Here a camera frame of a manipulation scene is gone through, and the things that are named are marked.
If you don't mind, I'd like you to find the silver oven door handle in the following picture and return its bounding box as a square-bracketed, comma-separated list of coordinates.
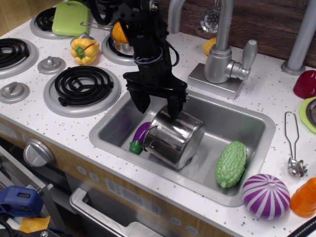
[70, 187, 176, 237]

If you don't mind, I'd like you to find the silver toy faucet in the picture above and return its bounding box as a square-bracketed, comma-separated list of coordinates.
[167, 0, 258, 100]

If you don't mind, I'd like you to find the green toy bitter gourd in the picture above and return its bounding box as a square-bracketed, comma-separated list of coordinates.
[215, 141, 247, 189]

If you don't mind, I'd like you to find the purple striped toy onion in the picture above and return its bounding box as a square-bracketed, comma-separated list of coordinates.
[242, 174, 290, 221]

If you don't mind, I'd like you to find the grey sink basin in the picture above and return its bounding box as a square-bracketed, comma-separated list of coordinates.
[89, 91, 276, 207]

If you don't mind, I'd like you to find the grey vertical post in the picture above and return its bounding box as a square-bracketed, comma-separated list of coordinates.
[281, 0, 316, 76]

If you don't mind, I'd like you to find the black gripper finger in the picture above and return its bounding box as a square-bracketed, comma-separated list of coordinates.
[167, 96, 183, 120]
[129, 90, 150, 114]

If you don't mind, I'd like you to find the hanging metal skimmer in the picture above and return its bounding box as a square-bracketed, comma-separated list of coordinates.
[200, 0, 220, 34]

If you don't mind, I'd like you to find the metal pasta server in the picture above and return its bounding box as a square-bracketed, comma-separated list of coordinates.
[284, 111, 307, 178]

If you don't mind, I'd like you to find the red toy pepper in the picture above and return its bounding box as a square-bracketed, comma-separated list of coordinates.
[293, 70, 316, 99]

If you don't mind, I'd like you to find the black front coil burner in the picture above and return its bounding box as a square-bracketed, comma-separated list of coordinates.
[43, 66, 120, 118]

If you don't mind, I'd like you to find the green cutting board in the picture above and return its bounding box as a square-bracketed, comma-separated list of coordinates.
[52, 0, 89, 37]

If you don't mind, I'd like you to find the blue clamp tool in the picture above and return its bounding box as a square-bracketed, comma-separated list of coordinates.
[0, 186, 44, 217]

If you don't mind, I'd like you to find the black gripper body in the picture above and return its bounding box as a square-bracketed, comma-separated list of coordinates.
[123, 61, 188, 103]

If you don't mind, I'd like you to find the grey stove knob left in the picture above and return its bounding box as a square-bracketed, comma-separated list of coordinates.
[0, 82, 30, 104]

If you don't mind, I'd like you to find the yellow toy bell pepper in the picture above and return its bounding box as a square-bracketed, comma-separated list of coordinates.
[71, 38, 100, 65]

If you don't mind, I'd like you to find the grey oven front knob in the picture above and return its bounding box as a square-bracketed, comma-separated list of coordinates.
[23, 138, 55, 167]

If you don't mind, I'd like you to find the stainless steel pot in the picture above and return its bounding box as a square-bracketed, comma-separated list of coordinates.
[143, 106, 205, 169]

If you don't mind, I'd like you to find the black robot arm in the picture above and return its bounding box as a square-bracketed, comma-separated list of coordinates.
[88, 0, 188, 120]

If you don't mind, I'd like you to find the black left coil burner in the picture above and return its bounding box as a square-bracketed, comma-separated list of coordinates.
[0, 38, 39, 79]

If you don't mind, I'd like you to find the purple toy eggplant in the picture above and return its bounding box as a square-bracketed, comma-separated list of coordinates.
[129, 122, 151, 155]

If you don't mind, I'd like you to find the black coil burner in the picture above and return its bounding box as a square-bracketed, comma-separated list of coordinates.
[0, 38, 39, 79]
[30, 7, 72, 40]
[43, 66, 120, 118]

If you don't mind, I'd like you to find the yellow toy corn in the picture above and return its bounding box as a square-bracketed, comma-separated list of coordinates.
[202, 38, 217, 55]

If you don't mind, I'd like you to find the orange toy carrot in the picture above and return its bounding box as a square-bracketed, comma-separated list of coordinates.
[290, 177, 316, 218]

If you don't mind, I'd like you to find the orange toy pumpkin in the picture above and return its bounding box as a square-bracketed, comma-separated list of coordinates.
[112, 22, 129, 44]

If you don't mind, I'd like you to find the small steel saucepan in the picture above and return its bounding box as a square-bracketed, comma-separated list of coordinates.
[81, 22, 134, 56]

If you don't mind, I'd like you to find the green plate with bowl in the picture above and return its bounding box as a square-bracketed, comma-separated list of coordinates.
[299, 97, 316, 133]

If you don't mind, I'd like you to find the black back coil burner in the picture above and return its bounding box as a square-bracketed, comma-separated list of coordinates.
[30, 7, 72, 40]

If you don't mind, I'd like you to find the grey stove knob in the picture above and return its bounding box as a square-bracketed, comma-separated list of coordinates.
[37, 56, 66, 75]
[0, 82, 30, 104]

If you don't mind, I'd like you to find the grey stove knob middle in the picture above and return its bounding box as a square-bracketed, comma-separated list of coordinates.
[37, 56, 66, 75]

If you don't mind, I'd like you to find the grey burner under saucepan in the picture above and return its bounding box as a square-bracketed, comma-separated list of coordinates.
[101, 35, 136, 66]

